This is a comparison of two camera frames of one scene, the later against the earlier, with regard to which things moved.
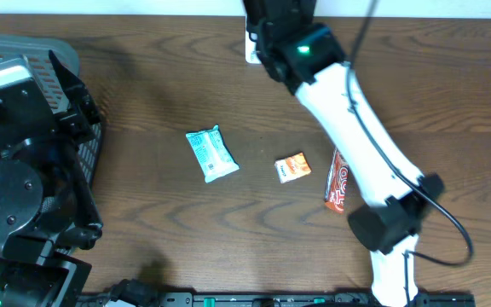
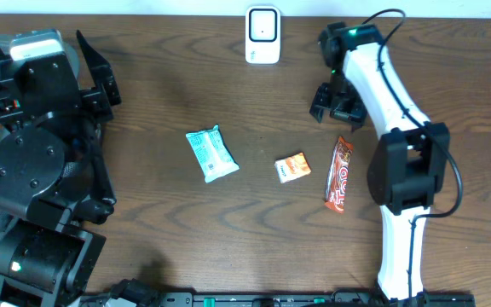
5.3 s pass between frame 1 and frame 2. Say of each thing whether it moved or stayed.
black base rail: stayed
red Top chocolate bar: stayed
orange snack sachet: stayed
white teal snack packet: stayed
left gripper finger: moved
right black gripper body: moved
